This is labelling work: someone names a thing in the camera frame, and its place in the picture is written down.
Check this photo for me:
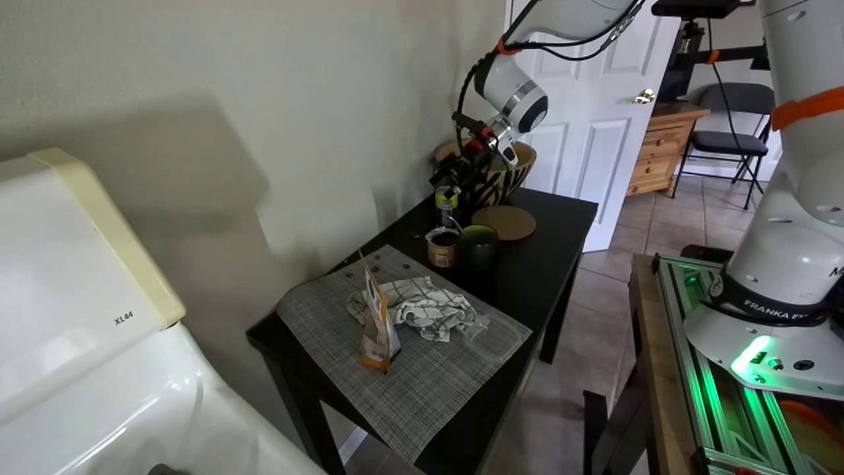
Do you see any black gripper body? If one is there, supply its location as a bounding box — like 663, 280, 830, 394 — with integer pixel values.
436, 137, 501, 192

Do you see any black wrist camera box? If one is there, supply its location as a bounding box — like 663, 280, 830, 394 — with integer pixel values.
448, 111, 499, 162

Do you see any white panel door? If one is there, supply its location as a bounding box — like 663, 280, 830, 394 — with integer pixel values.
507, 0, 686, 254

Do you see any black folding chair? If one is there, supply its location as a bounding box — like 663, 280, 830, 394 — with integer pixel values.
669, 80, 781, 210

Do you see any black cup green inside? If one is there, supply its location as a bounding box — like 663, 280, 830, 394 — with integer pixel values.
456, 222, 504, 278

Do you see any aluminium rail frame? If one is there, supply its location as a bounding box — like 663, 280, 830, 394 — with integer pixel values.
657, 251, 844, 475

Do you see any small brown cup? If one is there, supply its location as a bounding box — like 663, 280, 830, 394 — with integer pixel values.
423, 224, 464, 272

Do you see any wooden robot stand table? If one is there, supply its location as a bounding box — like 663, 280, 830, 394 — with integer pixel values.
580, 251, 844, 475

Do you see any black side table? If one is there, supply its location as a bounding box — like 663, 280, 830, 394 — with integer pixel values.
246, 183, 602, 475

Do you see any black camera tripod stand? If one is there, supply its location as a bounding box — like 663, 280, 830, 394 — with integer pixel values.
643, 0, 773, 111

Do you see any round cork coaster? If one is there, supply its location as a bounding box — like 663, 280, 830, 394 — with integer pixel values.
469, 204, 537, 246

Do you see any wooden drawer dresser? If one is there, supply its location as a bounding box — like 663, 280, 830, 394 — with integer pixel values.
624, 102, 713, 200

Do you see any white washing machine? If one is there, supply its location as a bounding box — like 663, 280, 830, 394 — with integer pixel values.
0, 146, 326, 475

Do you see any grey woven placemat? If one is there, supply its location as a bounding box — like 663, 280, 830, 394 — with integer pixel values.
275, 242, 536, 468

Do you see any white checked cloth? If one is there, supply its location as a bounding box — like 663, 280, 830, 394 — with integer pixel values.
342, 275, 490, 346

